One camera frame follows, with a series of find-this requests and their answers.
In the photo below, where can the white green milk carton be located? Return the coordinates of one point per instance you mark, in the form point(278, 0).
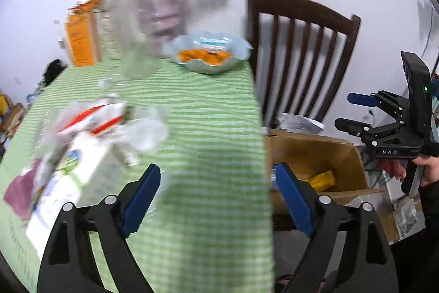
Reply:
point(88, 172)

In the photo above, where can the orange book box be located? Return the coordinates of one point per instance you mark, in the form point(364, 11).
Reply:
point(82, 34)

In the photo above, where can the clear plastic pitcher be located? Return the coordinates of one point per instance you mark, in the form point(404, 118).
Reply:
point(133, 31)

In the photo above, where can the clear plastic cup lid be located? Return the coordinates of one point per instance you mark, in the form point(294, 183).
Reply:
point(144, 130)

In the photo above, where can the green checkered tablecloth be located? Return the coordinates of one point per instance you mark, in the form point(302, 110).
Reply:
point(209, 228)

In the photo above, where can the pink towel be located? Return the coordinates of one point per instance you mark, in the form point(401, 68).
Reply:
point(19, 192)

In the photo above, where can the red white snack bag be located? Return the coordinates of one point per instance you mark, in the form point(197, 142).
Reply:
point(96, 117)

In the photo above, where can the person right hand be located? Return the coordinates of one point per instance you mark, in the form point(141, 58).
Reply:
point(430, 173)

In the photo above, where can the dark wooden chair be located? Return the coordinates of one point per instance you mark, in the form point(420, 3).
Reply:
point(302, 50)

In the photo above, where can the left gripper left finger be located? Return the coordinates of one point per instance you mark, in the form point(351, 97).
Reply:
point(68, 263)

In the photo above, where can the yellow snack bag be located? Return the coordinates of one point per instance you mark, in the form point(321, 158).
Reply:
point(321, 182)

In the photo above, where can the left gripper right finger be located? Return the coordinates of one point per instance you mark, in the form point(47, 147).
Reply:
point(347, 250)

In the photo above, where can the cardboard trash box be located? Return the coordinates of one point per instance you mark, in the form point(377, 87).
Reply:
point(309, 155)

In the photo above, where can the light green wavy bowl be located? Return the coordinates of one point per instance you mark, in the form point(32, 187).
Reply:
point(208, 53)

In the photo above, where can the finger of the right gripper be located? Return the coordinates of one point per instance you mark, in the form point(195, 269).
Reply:
point(354, 128)
point(363, 100)

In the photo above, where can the white paper envelope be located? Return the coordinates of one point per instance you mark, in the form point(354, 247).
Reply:
point(299, 124)

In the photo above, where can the black bag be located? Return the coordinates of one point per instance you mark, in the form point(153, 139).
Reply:
point(52, 71)

